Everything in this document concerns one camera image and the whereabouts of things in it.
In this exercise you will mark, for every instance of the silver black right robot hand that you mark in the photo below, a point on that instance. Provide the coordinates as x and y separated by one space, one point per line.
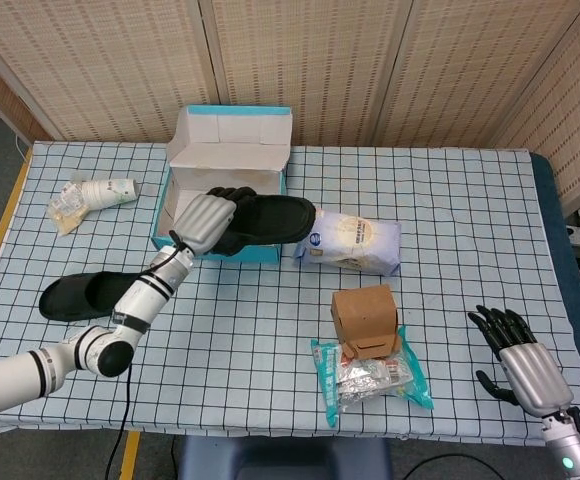
535 375

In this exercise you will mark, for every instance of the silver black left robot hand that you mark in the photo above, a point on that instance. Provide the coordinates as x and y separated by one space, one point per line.
202 222

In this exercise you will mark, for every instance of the teal cardboard shoe box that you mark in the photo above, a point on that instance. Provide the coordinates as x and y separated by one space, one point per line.
230 160

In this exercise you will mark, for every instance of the black slipper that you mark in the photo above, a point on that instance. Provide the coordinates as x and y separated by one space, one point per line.
80 297
280 220

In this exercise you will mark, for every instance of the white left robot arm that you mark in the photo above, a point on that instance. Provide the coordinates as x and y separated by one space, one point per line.
140 300

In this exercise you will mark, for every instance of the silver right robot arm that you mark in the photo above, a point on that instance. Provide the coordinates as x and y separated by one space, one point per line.
570 455

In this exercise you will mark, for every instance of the stacked white paper cups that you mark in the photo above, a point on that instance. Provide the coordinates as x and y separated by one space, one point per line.
110 192

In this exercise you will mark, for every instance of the white black checkered tablecloth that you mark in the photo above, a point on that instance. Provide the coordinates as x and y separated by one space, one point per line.
270 310

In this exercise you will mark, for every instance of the clear bag with beige contents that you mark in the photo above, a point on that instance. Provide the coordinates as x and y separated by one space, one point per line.
67 217

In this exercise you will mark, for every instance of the pale blue tissue pack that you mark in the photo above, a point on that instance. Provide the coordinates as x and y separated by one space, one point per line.
355 240

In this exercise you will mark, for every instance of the teal clear plastic bag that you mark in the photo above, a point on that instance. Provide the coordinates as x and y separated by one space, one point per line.
370 385

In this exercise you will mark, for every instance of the brown cardboard carton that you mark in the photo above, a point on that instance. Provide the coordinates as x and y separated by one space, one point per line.
365 315

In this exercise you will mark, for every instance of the woven bamboo folding screen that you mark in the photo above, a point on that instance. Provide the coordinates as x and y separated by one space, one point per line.
320 60

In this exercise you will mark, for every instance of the blue chair seat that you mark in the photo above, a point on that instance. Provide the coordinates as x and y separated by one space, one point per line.
280 460

